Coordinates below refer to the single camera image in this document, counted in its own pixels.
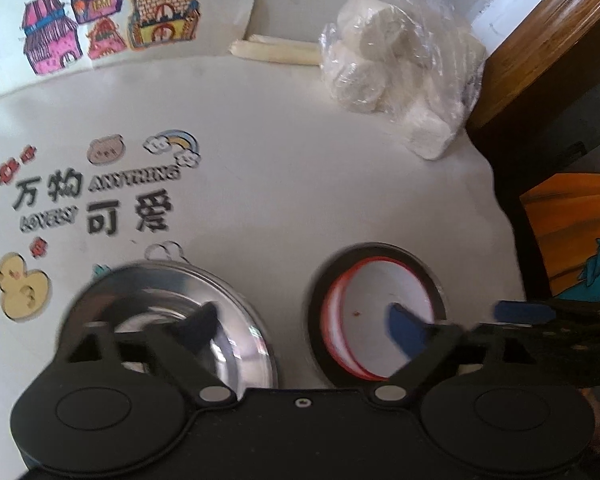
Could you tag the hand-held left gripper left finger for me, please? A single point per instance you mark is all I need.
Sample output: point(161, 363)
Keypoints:
point(200, 322)

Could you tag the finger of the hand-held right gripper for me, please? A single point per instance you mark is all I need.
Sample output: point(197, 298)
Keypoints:
point(525, 311)
point(555, 355)

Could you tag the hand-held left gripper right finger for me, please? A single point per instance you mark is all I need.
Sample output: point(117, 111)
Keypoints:
point(405, 327)

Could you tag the stainless steel plate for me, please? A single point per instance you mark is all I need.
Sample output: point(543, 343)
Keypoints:
point(160, 305)

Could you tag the stainless steel bowl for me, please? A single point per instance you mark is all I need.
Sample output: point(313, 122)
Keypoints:
point(325, 280)

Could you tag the orange painted picture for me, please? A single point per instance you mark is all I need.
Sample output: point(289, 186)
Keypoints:
point(565, 240)

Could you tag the plastic bag of white buns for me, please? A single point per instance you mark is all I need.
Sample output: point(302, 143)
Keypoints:
point(395, 65)

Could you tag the white paper roll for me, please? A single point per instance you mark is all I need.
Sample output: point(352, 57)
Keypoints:
point(275, 51)

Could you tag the children's drawing of houses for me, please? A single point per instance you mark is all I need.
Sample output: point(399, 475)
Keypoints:
point(105, 15)

